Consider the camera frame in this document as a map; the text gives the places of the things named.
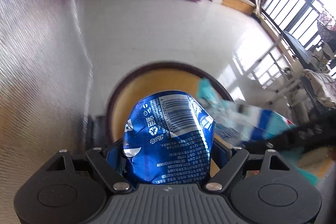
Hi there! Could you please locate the crushed blue soda can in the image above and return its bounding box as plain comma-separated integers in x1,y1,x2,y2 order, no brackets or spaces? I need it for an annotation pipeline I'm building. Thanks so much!
123,90,215,184

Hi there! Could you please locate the blue plastic snack bag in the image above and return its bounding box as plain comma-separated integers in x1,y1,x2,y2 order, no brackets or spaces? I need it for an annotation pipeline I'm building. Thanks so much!
196,78,320,185

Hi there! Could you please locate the silver foil table cover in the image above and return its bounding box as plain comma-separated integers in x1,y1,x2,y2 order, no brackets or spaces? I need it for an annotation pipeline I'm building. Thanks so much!
0,0,94,172

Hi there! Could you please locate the yellow wooden trash bin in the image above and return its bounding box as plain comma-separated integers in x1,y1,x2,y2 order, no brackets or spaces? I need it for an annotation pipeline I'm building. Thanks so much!
107,62,231,184

